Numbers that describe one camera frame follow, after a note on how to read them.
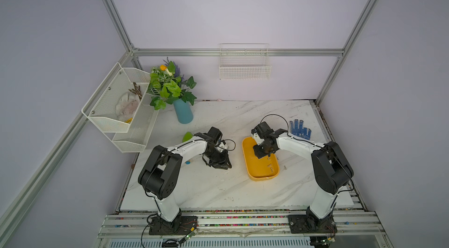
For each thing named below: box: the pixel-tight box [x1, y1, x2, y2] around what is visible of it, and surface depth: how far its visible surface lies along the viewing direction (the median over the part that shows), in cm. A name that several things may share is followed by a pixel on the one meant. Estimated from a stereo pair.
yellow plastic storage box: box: [242, 136, 281, 181], surface depth 90 cm
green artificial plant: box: [147, 56, 198, 110], surface depth 85 cm
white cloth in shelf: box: [115, 91, 140, 121], surface depth 79 cm
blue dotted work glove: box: [289, 119, 312, 140], surface depth 107 cm
